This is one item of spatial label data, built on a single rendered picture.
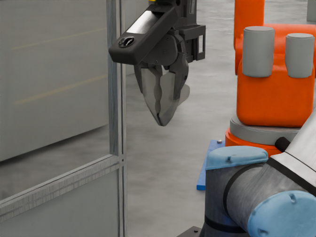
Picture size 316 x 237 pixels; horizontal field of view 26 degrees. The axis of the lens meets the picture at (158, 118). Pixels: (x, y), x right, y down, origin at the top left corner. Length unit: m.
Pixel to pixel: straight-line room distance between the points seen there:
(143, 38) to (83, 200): 1.18
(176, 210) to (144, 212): 0.20
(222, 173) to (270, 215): 0.17
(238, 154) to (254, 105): 3.25
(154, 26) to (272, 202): 0.36
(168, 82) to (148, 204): 3.29
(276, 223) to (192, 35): 0.34
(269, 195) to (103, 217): 1.10
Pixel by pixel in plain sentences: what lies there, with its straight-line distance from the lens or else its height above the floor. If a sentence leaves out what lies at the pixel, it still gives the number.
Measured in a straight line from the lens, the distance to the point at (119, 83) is 2.10.
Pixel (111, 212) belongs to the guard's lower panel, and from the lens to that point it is 2.20.
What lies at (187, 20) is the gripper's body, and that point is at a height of 1.58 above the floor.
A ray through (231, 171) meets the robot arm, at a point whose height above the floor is 1.28.
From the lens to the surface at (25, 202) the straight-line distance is 1.89.
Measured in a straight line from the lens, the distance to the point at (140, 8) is 8.26.
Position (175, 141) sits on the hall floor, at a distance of 5.43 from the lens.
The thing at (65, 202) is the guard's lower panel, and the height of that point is 0.93.
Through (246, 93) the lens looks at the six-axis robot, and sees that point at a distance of 4.50.
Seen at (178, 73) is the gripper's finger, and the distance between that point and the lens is 1.00.
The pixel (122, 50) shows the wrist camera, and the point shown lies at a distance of 0.94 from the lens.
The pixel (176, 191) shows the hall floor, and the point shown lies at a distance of 4.47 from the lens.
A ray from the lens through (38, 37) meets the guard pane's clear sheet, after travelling 1.84.
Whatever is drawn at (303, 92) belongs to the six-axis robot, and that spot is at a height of 0.63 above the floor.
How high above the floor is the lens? 1.73
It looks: 17 degrees down
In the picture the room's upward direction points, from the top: straight up
